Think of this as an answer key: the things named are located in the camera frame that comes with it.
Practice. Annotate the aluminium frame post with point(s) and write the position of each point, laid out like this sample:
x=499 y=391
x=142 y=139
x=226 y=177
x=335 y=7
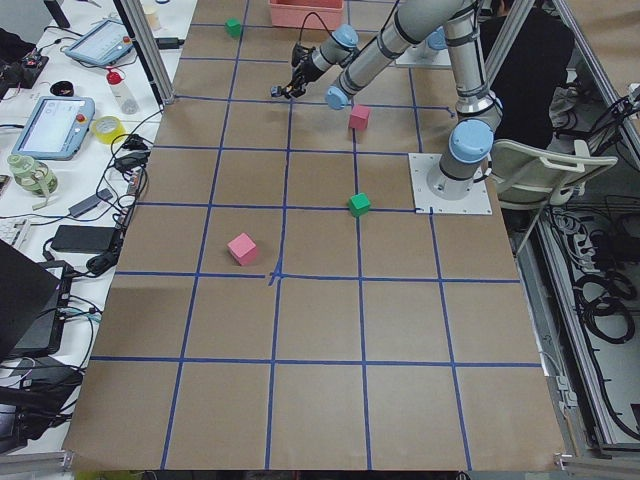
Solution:
x=132 y=15

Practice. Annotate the pink plastic bin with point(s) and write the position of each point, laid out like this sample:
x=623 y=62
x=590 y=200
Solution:
x=291 y=13

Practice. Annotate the green cube far corner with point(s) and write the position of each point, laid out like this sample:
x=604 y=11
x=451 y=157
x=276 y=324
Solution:
x=233 y=27

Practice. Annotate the green cube near base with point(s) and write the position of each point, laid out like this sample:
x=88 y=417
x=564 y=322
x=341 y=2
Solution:
x=359 y=204

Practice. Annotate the seated person in black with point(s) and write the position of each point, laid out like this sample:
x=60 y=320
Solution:
x=532 y=70

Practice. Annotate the black power adapter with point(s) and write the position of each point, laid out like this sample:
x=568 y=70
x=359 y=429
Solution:
x=82 y=239

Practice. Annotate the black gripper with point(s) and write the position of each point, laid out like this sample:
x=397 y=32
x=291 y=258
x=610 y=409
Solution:
x=305 y=70

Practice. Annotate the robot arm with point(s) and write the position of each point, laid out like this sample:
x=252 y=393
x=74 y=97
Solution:
x=436 y=41
x=407 y=26

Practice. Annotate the black round dish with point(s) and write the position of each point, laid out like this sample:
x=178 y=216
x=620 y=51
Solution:
x=62 y=88

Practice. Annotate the yellow tape roll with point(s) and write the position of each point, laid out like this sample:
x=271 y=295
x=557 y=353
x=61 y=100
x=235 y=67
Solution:
x=108 y=130

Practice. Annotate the pink cube far side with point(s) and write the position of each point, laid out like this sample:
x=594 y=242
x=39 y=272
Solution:
x=243 y=249

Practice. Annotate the near teach pendant tablet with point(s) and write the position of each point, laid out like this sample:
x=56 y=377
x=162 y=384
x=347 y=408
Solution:
x=56 y=128

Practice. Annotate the red cap squeeze bottle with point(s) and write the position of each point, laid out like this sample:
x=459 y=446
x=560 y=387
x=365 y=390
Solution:
x=122 y=94

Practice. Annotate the far teach pendant tablet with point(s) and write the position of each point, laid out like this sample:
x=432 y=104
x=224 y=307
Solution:
x=106 y=43

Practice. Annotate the black laptop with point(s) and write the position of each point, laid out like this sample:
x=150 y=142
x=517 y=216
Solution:
x=33 y=296

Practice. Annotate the teach pendant tablet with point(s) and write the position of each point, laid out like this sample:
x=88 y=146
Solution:
x=56 y=128
x=106 y=43

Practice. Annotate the grey office chair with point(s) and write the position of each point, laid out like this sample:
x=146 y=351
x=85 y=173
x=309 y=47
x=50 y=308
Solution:
x=526 y=178

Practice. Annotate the pink cube near base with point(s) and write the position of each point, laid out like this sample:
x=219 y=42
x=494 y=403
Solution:
x=359 y=117

